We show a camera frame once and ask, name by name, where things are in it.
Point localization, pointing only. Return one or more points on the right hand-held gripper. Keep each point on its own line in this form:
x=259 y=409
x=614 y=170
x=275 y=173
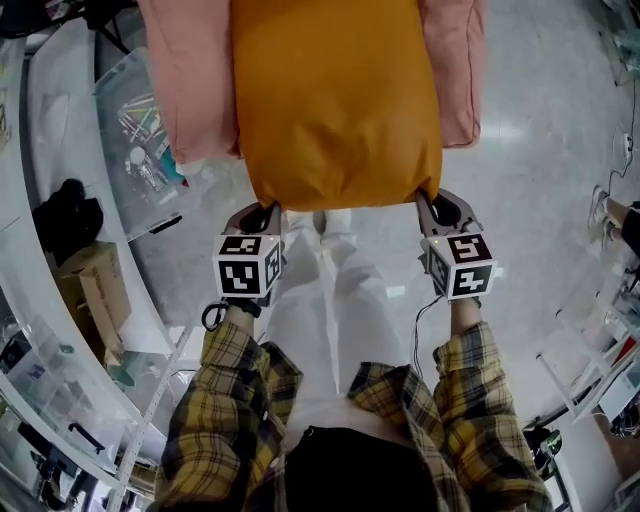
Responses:
x=470 y=280

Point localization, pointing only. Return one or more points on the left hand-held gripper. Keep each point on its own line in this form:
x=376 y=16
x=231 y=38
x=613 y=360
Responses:
x=240 y=277

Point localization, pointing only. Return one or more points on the orange cushion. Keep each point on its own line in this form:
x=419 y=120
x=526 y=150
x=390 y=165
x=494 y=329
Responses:
x=335 y=100

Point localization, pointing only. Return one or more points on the person's right forearm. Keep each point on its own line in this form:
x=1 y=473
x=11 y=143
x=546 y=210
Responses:
x=475 y=365

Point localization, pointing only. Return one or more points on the person's left forearm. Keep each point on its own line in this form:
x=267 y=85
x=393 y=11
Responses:
x=240 y=370

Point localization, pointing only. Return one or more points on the person's white right shoe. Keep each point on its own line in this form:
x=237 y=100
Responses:
x=340 y=222

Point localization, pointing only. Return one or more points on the person's legs in white trousers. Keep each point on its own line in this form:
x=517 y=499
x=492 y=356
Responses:
x=345 y=310

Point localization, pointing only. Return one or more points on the clear plastic storage bin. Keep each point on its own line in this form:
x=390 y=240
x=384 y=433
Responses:
x=145 y=165

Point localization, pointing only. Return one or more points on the pink padded armchair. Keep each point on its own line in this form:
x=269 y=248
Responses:
x=190 y=90

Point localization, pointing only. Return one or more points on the brown cardboard box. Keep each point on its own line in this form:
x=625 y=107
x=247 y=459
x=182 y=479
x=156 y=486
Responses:
x=100 y=300

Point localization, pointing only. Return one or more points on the white power strip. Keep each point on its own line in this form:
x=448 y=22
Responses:
x=626 y=142

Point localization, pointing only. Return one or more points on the black cloth bundle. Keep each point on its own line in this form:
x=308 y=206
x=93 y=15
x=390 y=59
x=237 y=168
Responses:
x=67 y=225

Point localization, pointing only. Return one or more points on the teal plastic object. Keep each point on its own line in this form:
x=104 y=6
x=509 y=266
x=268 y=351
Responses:
x=127 y=370

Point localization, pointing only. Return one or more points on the white metal rack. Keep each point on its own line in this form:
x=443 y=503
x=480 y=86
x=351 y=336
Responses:
x=590 y=380

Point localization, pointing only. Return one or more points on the white curved shelf unit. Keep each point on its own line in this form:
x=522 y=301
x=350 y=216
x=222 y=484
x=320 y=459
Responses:
x=35 y=280

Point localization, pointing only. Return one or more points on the black round device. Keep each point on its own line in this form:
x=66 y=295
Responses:
x=545 y=447

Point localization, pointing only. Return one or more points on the person's torso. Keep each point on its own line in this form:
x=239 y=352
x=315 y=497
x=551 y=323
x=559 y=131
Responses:
x=360 y=470

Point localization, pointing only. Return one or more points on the clear drawer box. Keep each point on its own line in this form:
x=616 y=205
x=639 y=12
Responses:
x=50 y=390

